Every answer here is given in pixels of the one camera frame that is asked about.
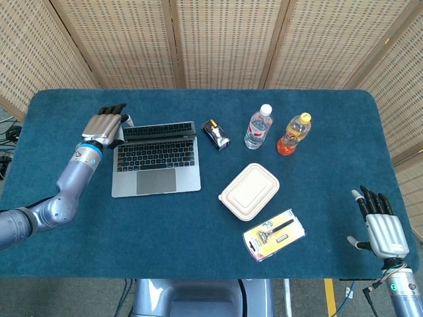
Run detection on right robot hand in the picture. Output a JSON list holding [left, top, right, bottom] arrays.
[[346, 185, 410, 259]]

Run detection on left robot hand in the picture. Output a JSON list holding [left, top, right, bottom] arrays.
[[81, 103, 135, 150]]

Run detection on silver laptop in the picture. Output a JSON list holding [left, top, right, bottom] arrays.
[[111, 121, 202, 198]]

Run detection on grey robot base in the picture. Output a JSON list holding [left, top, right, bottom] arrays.
[[130, 279, 275, 317]]

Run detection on yellow floor tape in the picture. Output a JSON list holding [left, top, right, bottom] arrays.
[[324, 279, 337, 317]]

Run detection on packaged razor blister pack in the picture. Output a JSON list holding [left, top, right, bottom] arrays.
[[243, 208, 307, 262]]

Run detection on dark small snack box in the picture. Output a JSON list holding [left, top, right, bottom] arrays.
[[202, 120, 232, 152]]

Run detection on orange juice bottle yellow cap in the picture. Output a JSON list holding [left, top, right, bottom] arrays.
[[276, 112, 313, 157]]

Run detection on beige lidded food container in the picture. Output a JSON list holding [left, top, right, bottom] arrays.
[[217, 162, 281, 221]]

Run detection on blue table mat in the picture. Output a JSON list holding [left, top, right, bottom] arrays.
[[0, 88, 414, 281]]

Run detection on woven bamboo folding screen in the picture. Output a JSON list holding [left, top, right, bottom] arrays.
[[0, 0, 423, 229]]

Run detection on clear water bottle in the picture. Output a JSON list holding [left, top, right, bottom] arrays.
[[244, 104, 274, 151]]

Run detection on blue cable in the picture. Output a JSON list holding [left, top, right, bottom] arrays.
[[335, 280, 356, 317]]

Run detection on black cables on floor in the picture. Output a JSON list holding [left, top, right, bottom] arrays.
[[0, 117, 22, 181]]

